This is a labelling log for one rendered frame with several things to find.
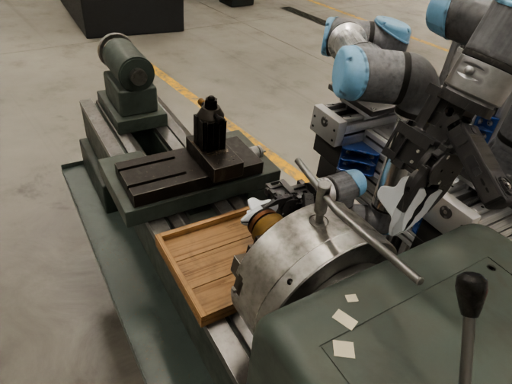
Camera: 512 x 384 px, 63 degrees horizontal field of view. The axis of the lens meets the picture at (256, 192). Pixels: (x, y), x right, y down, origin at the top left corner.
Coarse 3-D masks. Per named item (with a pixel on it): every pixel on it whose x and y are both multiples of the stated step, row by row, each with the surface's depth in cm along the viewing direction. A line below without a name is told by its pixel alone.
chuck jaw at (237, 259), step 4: (256, 236) 88; (260, 236) 88; (256, 240) 88; (252, 244) 85; (248, 248) 85; (236, 256) 81; (240, 256) 81; (244, 256) 82; (236, 260) 81; (240, 260) 81; (232, 264) 82; (236, 264) 81; (232, 268) 82; (236, 268) 81; (232, 272) 82; (236, 276) 78; (240, 276) 77; (236, 280) 79; (240, 280) 77; (236, 284) 79; (240, 284) 78; (236, 288) 79; (240, 288) 78; (236, 292) 79
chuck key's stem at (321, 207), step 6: (324, 180) 69; (318, 186) 68; (324, 186) 68; (330, 186) 68; (318, 192) 69; (324, 192) 68; (318, 198) 69; (318, 204) 70; (324, 204) 70; (318, 210) 71; (324, 210) 71; (318, 216) 72; (318, 222) 73
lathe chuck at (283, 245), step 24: (288, 216) 75; (336, 216) 75; (360, 216) 81; (264, 240) 74; (288, 240) 72; (312, 240) 71; (240, 264) 76; (264, 264) 72; (288, 264) 70; (264, 288) 71; (240, 312) 79
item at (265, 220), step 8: (264, 208) 94; (256, 216) 93; (264, 216) 92; (272, 216) 91; (280, 216) 93; (248, 224) 94; (256, 224) 92; (264, 224) 90; (272, 224) 89; (256, 232) 91
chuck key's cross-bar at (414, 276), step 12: (300, 168) 75; (312, 180) 72; (336, 204) 67; (348, 216) 64; (360, 228) 61; (372, 240) 58; (384, 252) 55; (396, 264) 53; (408, 276) 51; (420, 276) 50
